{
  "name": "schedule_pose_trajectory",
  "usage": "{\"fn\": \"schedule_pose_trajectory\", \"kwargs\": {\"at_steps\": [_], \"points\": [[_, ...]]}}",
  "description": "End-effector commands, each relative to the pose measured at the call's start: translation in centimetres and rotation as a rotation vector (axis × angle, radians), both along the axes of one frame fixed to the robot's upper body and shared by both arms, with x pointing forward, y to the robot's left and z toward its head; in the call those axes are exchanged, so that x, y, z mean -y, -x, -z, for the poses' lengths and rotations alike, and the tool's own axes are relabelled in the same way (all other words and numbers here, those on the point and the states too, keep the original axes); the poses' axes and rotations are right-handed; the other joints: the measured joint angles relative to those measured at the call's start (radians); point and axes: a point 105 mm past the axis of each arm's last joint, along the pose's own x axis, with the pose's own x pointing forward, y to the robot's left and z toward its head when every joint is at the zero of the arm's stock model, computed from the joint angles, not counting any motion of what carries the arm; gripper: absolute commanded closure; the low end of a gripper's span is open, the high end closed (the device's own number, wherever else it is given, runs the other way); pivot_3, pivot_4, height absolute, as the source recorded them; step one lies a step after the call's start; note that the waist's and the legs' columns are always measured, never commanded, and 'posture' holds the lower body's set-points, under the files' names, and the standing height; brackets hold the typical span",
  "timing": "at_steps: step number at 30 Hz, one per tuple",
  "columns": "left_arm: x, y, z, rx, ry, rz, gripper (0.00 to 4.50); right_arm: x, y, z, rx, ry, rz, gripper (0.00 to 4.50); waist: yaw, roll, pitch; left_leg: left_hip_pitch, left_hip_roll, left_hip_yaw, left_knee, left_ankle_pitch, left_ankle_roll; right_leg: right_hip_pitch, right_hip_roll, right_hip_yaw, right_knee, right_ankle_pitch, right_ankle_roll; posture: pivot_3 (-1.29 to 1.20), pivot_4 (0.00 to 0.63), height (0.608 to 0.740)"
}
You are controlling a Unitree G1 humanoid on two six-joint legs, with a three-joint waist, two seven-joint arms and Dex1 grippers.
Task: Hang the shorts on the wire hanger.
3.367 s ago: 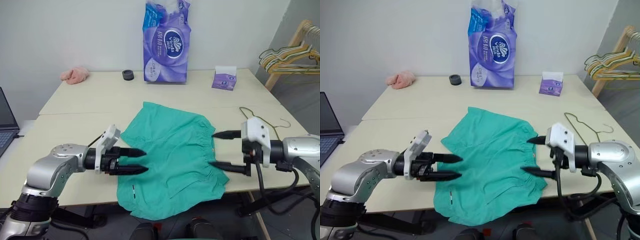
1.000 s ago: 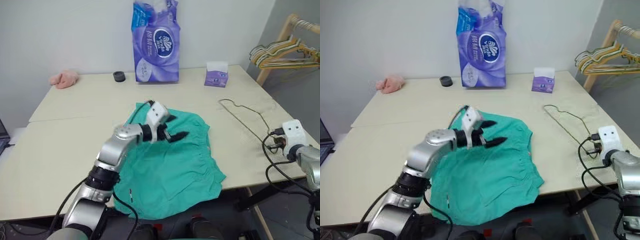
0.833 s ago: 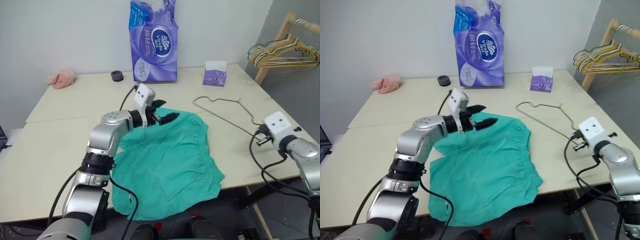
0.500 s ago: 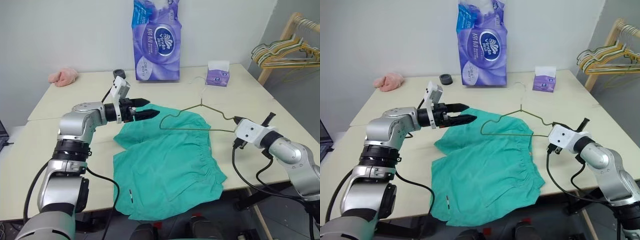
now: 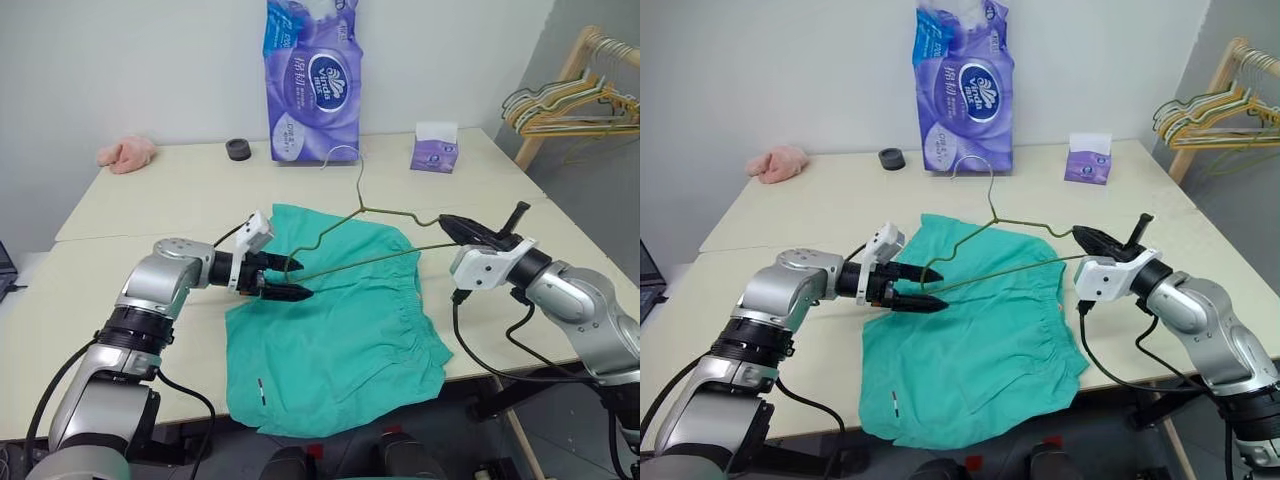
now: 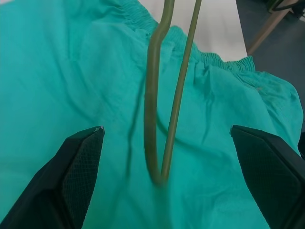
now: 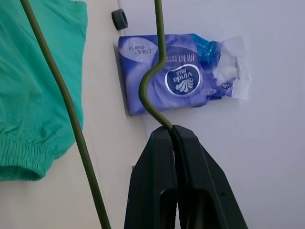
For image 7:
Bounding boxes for dark grey tape roll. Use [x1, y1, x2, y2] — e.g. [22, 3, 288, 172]
[111, 9, 129, 32]

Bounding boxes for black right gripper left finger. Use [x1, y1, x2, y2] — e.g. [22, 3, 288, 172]
[123, 126, 177, 229]

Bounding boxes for olive green wire hanger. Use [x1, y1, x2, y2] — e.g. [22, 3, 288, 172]
[20, 0, 186, 229]

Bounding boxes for teal green shorts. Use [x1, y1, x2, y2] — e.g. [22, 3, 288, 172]
[0, 0, 88, 182]

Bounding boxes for purple Vinda tissue pack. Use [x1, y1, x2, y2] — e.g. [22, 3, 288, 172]
[117, 33, 252, 116]

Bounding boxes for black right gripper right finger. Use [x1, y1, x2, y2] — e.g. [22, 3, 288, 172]
[172, 124, 249, 229]

